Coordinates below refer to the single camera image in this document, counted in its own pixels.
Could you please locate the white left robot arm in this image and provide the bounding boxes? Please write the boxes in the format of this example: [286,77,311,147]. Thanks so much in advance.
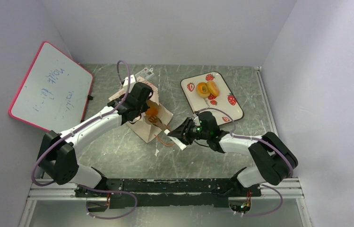
[35,82,154,197]

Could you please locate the orange fake bread roll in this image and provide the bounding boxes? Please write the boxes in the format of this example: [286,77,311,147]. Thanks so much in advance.
[207,80,220,97]

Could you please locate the pink framed whiteboard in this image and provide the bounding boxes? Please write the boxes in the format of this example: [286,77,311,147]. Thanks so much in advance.
[8,42,94,132]

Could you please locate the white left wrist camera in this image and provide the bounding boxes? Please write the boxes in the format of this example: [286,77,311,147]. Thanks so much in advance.
[122,75,137,93]

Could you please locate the metal food tongs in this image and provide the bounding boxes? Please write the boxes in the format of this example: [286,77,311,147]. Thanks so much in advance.
[148,116,187,150]

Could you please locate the beige paper gift bag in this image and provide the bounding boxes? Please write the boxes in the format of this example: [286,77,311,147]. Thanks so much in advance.
[126,77,173,143]

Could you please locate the clear plastic package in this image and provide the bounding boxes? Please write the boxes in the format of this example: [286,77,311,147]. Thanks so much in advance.
[134,67,154,80]

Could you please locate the orange fake bread bun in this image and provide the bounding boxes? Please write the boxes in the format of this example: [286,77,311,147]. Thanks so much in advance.
[145,106,158,117]

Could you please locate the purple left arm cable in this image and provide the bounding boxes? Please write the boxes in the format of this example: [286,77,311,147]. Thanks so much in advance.
[31,60,138,220]

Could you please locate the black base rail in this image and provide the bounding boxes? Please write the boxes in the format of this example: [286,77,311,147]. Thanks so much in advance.
[75,178,261,209]

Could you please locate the strawberry print white tray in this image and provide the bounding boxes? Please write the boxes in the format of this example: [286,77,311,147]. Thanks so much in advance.
[180,71,244,125]

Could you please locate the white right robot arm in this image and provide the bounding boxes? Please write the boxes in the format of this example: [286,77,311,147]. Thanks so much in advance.
[165,111,298,196]

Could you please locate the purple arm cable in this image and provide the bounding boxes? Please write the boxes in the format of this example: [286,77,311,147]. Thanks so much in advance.
[31,60,138,220]
[192,107,295,218]

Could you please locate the orange fake donut bread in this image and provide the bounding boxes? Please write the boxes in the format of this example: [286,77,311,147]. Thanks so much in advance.
[196,82,211,98]

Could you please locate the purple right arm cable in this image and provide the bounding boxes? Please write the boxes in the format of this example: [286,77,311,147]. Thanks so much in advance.
[192,107,295,218]

